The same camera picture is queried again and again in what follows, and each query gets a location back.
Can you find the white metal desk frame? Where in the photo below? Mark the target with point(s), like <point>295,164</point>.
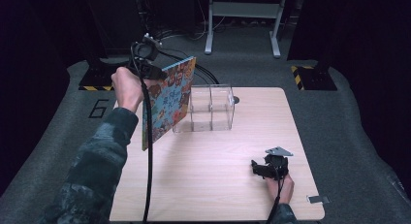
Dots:
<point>245,10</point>

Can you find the colourful picture book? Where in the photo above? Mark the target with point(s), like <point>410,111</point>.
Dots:
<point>169,102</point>

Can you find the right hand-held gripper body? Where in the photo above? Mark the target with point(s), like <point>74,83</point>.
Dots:
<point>276,164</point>

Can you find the black table grommet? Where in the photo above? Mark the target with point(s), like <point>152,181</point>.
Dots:
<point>236,100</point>

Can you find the clear acrylic book organizer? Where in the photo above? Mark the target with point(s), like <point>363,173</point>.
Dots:
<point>211,109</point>

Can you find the black stand with striped base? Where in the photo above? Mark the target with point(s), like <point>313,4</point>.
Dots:
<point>97,78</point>
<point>315,78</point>

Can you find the grey tape strip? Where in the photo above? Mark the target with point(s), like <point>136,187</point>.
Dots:
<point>318,199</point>

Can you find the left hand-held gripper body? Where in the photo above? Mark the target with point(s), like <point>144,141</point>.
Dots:
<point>145,51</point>

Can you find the person's right hand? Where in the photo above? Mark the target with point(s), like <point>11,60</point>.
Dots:
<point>284,190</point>

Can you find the person's left hand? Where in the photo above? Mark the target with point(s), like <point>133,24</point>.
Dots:
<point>127,88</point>

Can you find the black equipment cabinet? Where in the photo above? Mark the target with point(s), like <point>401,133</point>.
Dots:
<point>122,20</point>

